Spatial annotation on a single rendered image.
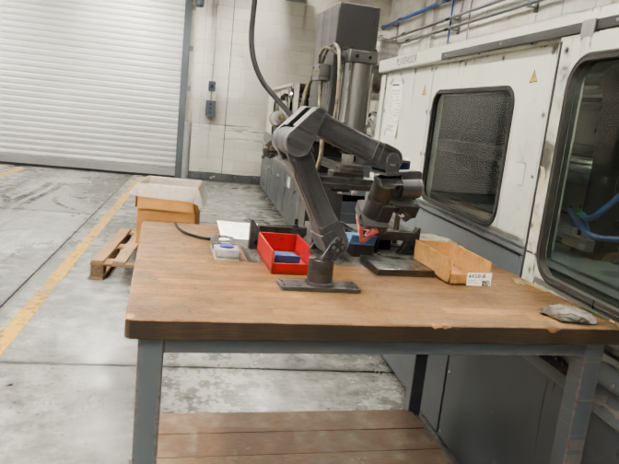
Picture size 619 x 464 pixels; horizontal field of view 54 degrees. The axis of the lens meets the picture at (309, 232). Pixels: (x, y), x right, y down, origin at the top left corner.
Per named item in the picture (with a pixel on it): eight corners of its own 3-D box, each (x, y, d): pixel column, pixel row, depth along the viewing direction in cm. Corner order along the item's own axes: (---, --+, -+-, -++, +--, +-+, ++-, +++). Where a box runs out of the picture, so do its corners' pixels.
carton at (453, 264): (448, 287, 166) (451, 260, 164) (412, 263, 189) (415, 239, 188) (490, 289, 169) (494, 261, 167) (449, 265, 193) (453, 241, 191)
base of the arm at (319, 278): (278, 250, 148) (284, 258, 142) (356, 254, 153) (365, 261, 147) (275, 282, 150) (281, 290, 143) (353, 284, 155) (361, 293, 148)
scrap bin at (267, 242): (270, 273, 157) (273, 251, 156) (256, 251, 181) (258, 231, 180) (315, 275, 160) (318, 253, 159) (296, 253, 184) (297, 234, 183)
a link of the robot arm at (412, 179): (406, 195, 159) (409, 149, 156) (425, 201, 151) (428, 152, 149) (367, 196, 155) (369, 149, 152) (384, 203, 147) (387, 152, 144)
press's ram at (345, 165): (314, 197, 179) (325, 95, 174) (296, 185, 204) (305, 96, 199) (372, 202, 184) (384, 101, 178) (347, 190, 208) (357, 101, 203)
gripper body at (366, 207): (379, 206, 162) (387, 185, 157) (387, 233, 154) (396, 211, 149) (355, 204, 160) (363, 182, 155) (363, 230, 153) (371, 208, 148)
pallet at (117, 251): (120, 243, 555) (121, 227, 552) (230, 251, 568) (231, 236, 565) (88, 279, 438) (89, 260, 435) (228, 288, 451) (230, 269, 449)
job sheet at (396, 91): (382, 135, 359) (389, 77, 353) (384, 135, 360) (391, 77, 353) (395, 137, 335) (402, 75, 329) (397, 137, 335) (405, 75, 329)
